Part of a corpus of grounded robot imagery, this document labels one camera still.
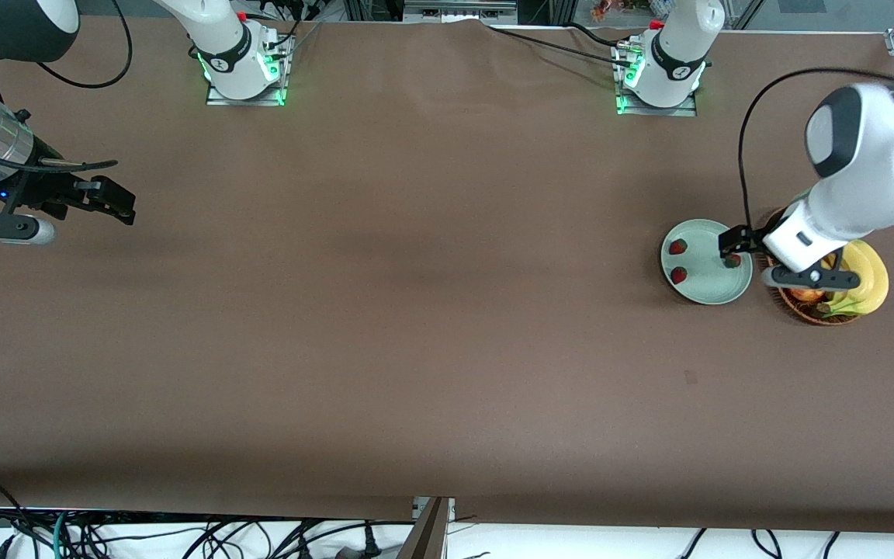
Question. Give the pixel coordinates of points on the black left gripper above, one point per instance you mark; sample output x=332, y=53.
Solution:
x=750, y=242

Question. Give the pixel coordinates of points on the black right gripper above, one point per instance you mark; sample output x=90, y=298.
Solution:
x=45, y=189

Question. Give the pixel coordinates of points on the red strawberry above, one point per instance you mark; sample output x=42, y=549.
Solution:
x=677, y=247
x=679, y=276
x=732, y=262

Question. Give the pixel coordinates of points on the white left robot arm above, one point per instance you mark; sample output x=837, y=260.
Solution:
x=866, y=155

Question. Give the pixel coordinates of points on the pale green round plate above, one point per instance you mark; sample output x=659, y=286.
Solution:
x=707, y=283

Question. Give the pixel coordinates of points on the red apple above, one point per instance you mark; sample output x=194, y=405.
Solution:
x=806, y=294

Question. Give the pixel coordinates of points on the brown wicker basket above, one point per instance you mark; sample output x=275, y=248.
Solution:
x=796, y=309

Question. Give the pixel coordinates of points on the table cover sheet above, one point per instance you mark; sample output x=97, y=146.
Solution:
x=416, y=349

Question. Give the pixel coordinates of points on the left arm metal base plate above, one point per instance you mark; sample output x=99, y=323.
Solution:
x=684, y=111

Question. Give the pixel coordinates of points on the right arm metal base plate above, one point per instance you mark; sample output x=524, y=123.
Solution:
x=218, y=99

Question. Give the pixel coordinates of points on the aluminium frame rail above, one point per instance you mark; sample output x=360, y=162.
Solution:
x=459, y=9

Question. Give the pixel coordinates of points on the aluminium frame post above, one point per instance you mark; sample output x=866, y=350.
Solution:
x=427, y=528

